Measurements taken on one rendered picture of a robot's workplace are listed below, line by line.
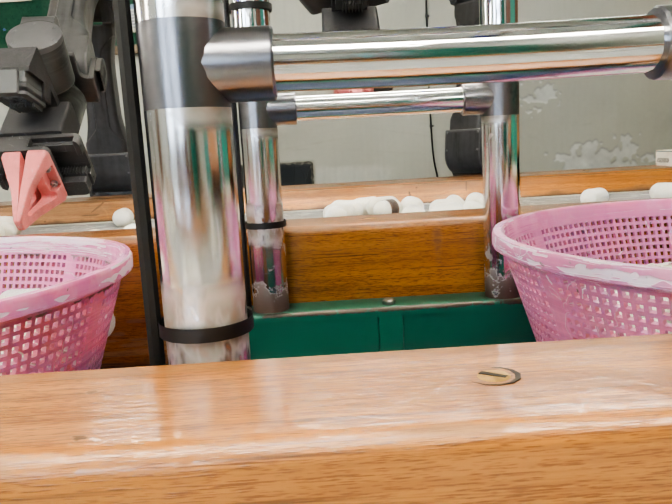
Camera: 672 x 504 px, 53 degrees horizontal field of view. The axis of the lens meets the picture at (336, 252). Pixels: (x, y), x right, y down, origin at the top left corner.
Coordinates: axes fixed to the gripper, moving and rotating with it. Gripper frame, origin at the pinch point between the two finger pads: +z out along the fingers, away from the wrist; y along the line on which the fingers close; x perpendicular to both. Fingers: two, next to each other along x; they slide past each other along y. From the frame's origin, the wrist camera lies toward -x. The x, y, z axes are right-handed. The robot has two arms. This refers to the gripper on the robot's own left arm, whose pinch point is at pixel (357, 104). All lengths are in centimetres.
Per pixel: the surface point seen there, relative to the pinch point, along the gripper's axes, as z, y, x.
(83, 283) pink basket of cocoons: 44, -14, -25
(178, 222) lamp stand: 49, -8, -33
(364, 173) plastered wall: -137, 13, 137
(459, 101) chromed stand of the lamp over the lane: 27.6, 4.1, -20.7
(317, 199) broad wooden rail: 3.4, -5.0, 11.1
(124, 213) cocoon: 9.3, -25.6, 5.9
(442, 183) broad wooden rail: 1.9, 10.2, 10.9
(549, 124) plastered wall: -141, 84, 121
